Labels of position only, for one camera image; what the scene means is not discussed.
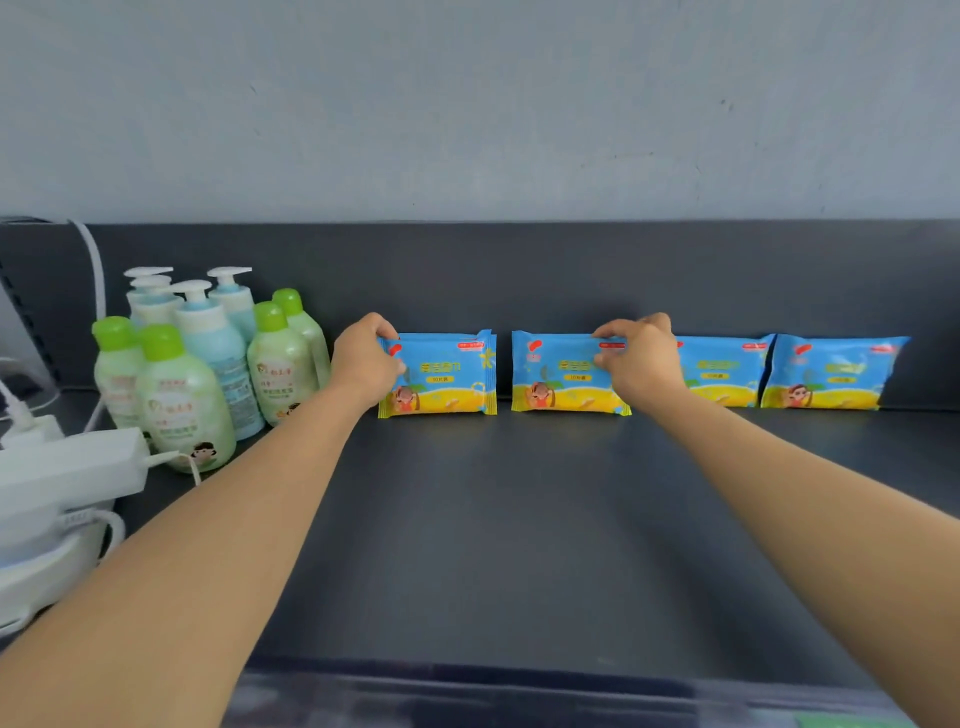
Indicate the person's left forearm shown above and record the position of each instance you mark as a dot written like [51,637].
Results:
[187,585]

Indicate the dark grey store shelf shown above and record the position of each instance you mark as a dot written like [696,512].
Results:
[525,525]

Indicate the white plug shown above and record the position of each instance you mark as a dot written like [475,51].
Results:
[34,431]

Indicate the person's right forearm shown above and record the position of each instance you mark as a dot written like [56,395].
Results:
[810,525]

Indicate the person's right hand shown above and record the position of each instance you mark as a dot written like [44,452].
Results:
[649,364]

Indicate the blue pump bottle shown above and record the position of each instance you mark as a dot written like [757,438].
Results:
[154,307]
[234,304]
[221,360]
[148,271]

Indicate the blue yellow wet wipes pack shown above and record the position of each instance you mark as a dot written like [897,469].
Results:
[450,375]
[724,371]
[555,375]
[832,371]

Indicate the person's left hand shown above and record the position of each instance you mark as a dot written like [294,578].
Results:
[364,364]

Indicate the white power adapter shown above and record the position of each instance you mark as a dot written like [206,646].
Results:
[67,472]

